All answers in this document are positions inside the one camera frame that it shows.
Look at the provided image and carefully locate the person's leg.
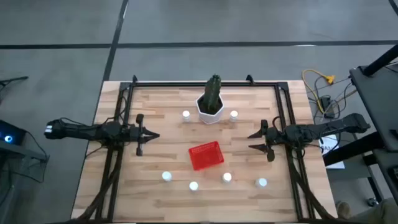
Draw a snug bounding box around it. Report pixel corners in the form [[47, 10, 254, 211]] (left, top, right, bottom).
[[354, 197, 398, 224]]

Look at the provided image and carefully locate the black power adapter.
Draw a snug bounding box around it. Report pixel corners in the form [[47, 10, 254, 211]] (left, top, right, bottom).
[[320, 95, 335, 119]]

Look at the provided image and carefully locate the black metal table frame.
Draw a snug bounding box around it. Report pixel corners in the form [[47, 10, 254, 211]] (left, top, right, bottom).
[[73, 74, 338, 223]]

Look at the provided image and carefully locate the yellow extension cable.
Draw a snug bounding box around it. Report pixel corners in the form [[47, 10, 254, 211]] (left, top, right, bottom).
[[302, 68, 336, 114]]

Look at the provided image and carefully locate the red plastic mesh basket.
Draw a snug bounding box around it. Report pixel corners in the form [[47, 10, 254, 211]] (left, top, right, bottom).
[[188, 141, 225, 172]]

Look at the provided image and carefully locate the white hexagonal plant pot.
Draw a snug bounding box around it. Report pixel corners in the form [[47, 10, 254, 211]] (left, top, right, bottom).
[[195, 93, 224, 125]]

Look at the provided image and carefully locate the grey metal stand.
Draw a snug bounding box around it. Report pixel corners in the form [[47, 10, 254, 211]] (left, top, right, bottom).
[[0, 141, 50, 224]]

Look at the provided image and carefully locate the green cactus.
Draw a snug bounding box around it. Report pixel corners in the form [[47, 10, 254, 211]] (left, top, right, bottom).
[[203, 73, 223, 115]]

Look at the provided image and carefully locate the white paper sheet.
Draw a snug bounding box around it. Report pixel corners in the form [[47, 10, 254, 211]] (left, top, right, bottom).
[[318, 134, 346, 170]]

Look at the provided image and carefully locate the black device with blue light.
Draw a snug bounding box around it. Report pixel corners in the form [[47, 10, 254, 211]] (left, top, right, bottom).
[[0, 119, 27, 146]]

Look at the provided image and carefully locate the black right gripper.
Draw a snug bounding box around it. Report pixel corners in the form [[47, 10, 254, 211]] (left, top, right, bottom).
[[248, 119, 287, 163]]

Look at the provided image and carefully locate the black stand leg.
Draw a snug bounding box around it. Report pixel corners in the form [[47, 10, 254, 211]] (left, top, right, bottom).
[[0, 76, 29, 88]]

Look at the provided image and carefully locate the person's shoe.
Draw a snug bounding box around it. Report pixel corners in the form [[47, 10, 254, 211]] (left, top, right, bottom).
[[335, 200, 352, 220]]

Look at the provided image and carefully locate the black cart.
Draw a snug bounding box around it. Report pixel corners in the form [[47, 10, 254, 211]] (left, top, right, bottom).
[[323, 43, 398, 206]]

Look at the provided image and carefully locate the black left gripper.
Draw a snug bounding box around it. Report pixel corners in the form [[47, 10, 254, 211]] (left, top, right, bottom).
[[126, 113, 160, 157]]

